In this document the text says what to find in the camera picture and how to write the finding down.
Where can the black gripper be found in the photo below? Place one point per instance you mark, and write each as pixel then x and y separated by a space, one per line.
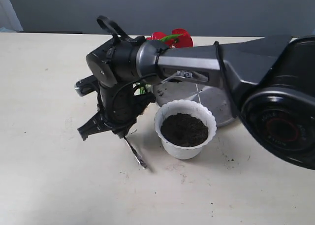
pixel 119 108

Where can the metal spork spoon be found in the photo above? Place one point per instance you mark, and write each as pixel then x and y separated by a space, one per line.
pixel 137 156

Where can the red artificial anthurium flower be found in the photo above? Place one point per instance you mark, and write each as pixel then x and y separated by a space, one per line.
pixel 179 38

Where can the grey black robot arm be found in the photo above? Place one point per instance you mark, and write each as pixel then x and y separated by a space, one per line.
pixel 269 82

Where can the dark brown potting soil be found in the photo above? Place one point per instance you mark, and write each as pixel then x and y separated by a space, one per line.
pixel 184 130

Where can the white scalloped plastic pot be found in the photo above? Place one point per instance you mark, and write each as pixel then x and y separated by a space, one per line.
pixel 186 107

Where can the round stainless steel plate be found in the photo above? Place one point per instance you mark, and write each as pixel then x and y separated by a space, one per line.
pixel 214 99

